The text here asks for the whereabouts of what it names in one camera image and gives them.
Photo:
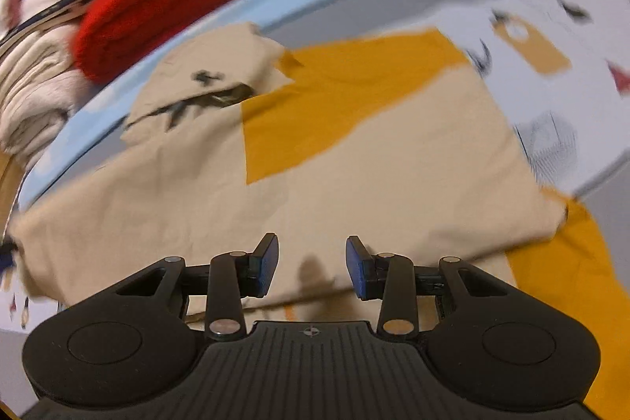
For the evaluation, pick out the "wooden bed frame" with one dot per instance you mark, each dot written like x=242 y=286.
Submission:
x=7 y=184

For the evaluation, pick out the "beige and mustard garment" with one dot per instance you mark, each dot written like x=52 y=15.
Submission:
x=393 y=179

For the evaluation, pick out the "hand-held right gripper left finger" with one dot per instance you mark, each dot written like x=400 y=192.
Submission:
x=268 y=263

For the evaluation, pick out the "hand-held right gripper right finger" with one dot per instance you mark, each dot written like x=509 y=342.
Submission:
x=355 y=268

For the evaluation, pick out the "cream knit garment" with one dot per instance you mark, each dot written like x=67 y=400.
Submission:
x=34 y=95

